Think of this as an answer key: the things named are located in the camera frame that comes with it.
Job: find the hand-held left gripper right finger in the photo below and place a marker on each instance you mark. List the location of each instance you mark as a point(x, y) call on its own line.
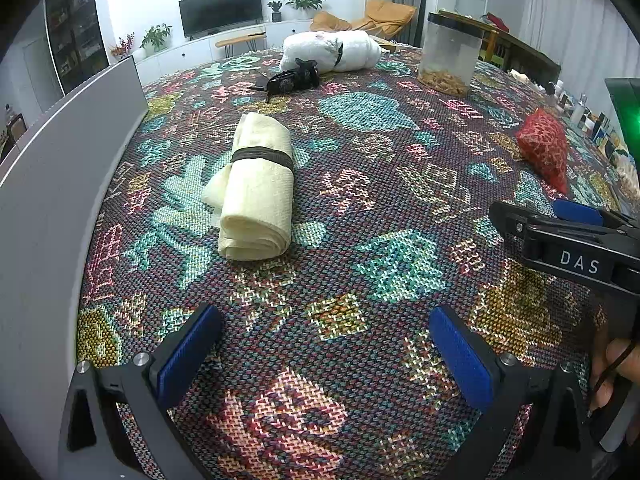
point(460, 360)

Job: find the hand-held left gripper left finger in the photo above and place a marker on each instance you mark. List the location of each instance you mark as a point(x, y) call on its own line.
point(192, 355)

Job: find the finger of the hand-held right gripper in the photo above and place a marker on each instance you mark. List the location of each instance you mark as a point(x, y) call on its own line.
point(550, 245)
point(575, 210)

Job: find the red mesh bag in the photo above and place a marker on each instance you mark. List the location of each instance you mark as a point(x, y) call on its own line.
point(542, 145)

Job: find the cream cloth roll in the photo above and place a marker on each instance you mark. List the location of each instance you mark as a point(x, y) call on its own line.
point(260, 200)

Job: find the white storage box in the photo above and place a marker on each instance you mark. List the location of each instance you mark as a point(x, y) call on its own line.
point(50, 210)

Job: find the black soft garment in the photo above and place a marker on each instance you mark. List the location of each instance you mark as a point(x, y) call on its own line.
point(292, 80)

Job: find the white fluffy blanket roll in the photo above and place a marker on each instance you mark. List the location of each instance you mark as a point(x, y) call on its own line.
point(310, 50)

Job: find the person's right hand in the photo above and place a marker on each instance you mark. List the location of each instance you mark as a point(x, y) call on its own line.
point(617, 370)

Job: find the row of small bottles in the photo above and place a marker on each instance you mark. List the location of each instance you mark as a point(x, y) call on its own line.
point(595, 125)

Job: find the colourful patterned woven blanket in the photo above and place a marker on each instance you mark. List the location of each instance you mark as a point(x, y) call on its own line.
point(350, 260)

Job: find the dark wooden side desk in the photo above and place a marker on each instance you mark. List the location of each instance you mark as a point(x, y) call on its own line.
point(525, 55)

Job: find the clear jar with black lid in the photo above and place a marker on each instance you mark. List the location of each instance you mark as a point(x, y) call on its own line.
point(450, 55)

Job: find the white sheer curtain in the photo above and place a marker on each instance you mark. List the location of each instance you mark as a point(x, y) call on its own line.
point(565, 10)

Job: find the red cloth item on desk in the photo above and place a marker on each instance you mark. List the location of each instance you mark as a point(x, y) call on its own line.
point(498, 20)

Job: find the flat yellow box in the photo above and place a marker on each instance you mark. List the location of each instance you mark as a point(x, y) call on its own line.
point(387, 46)

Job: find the grey curtain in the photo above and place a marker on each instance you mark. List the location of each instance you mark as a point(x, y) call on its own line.
point(410, 0)

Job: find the tan rocking lounge chair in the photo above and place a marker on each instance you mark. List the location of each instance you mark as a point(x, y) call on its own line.
point(385, 12)

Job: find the wooden dining chairs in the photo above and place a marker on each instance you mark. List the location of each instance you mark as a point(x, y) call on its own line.
point(15, 130)

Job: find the white low television cabinet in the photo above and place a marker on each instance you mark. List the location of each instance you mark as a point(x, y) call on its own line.
point(170, 56)

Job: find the red flowers in vase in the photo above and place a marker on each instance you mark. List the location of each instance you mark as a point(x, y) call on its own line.
point(121, 47)

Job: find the small wooden coffee table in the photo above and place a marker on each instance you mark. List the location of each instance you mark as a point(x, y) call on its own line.
point(240, 40)

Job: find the bushy potted plant white pot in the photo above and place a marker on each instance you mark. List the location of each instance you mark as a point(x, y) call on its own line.
point(156, 37)

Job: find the large green potted plant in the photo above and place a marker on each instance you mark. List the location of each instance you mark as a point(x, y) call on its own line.
point(304, 0)

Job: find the black flat television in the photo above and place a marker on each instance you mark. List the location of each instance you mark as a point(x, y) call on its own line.
point(220, 10)

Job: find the dark glass display cabinet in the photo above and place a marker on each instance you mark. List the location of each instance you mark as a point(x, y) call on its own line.
point(75, 25)

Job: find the small potted plant dark pot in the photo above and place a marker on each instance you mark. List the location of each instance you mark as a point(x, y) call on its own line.
point(275, 10)

